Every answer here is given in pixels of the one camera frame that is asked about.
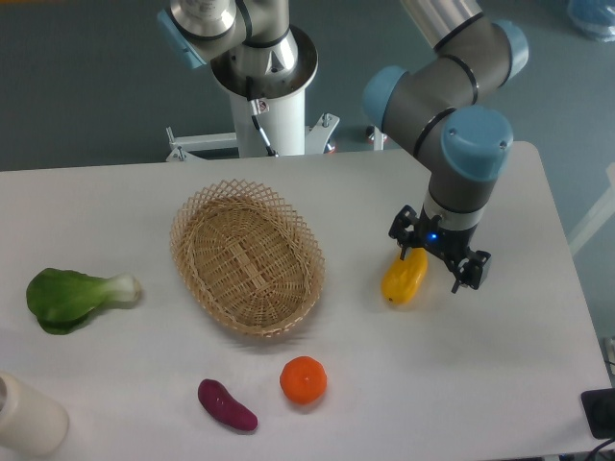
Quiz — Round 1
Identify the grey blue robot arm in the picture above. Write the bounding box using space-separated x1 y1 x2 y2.
158 1 529 289

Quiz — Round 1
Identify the green bok choy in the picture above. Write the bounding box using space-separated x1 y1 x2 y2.
26 268 141 335

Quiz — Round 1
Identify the black device at edge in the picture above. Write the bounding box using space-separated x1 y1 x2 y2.
580 388 614 439

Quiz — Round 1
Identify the purple sweet potato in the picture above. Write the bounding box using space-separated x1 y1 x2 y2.
197 378 258 432

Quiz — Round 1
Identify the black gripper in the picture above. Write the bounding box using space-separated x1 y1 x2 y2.
388 205 492 294

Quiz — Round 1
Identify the white cylinder bottle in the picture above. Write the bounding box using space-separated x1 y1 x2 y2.
1 372 69 457

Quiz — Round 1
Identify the woven bamboo basket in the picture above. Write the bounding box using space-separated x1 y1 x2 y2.
170 180 326 337

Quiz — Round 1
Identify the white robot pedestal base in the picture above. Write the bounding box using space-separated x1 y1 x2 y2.
166 25 340 161

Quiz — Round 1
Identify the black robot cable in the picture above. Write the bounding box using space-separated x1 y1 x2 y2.
244 75 280 158

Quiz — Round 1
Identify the white frame leg right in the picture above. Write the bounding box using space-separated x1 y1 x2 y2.
567 163 614 257

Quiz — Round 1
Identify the orange tangerine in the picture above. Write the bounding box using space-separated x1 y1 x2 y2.
280 356 328 405

